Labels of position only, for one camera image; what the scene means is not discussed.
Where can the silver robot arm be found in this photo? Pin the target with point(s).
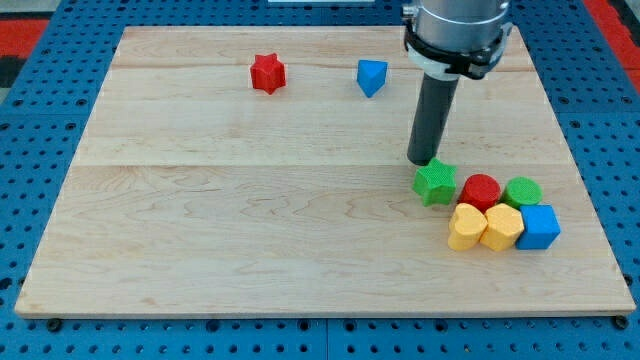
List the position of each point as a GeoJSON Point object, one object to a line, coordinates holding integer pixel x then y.
{"type": "Point", "coordinates": [452, 38]}

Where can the blue triangle block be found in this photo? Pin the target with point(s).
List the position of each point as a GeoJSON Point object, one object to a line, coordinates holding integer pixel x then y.
{"type": "Point", "coordinates": [371, 76]}

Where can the light wooden board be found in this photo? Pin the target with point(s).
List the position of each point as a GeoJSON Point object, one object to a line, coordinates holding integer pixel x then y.
{"type": "Point", "coordinates": [192, 195]}

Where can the green star block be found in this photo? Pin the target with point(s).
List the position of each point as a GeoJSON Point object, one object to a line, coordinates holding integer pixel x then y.
{"type": "Point", "coordinates": [435, 183]}

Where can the red star block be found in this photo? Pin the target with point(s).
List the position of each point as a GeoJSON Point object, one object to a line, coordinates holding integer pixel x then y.
{"type": "Point", "coordinates": [267, 73]}

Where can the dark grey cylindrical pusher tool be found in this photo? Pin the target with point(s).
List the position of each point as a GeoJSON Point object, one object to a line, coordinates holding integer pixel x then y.
{"type": "Point", "coordinates": [432, 110]}

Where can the yellow heart block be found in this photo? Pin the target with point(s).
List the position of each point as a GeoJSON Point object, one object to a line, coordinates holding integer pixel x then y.
{"type": "Point", "coordinates": [466, 226]}

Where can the red cylinder block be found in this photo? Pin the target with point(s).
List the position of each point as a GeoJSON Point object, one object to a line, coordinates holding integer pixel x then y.
{"type": "Point", "coordinates": [481, 191]}

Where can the yellow hexagon block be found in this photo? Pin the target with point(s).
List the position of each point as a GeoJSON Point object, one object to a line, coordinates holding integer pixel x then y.
{"type": "Point", "coordinates": [504, 226]}

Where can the green cylinder block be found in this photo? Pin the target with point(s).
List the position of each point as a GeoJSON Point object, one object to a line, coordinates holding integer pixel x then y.
{"type": "Point", "coordinates": [521, 191]}

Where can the blue cube block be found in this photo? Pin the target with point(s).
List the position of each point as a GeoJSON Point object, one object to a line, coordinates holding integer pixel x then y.
{"type": "Point", "coordinates": [541, 227]}

